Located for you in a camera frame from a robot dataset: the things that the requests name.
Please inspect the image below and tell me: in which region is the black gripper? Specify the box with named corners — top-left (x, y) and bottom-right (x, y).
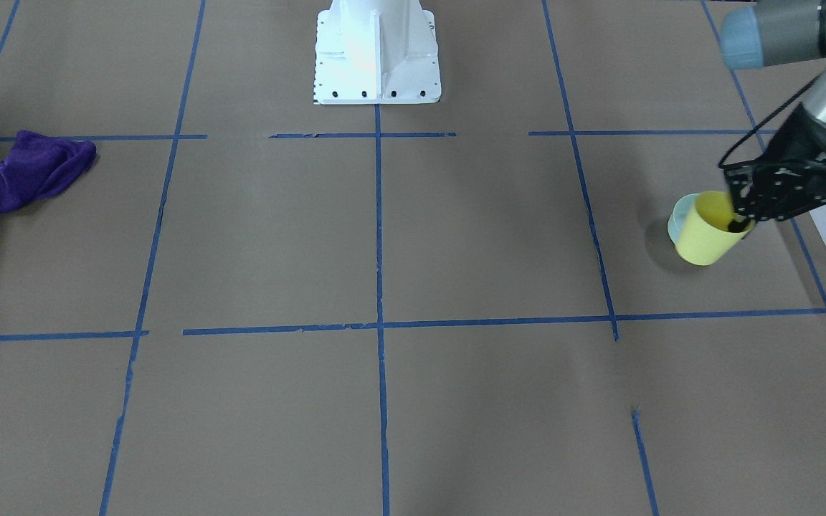
top-left (723, 107), bottom-right (826, 234)

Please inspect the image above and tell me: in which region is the yellow plastic cup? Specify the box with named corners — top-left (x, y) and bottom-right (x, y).
top-left (674, 191), bottom-right (750, 267)

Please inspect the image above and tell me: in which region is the light green bowl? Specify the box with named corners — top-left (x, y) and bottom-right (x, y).
top-left (668, 193), bottom-right (699, 244)

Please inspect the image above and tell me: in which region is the purple cloth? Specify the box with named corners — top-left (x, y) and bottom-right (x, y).
top-left (0, 130), bottom-right (98, 214)

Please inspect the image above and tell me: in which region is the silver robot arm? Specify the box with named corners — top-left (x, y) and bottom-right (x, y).
top-left (718, 1), bottom-right (826, 233)

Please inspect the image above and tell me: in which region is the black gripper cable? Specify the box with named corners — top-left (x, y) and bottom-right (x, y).
top-left (718, 72), bottom-right (826, 171)

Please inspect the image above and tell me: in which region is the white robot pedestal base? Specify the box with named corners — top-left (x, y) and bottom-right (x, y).
top-left (313, 1), bottom-right (442, 105)

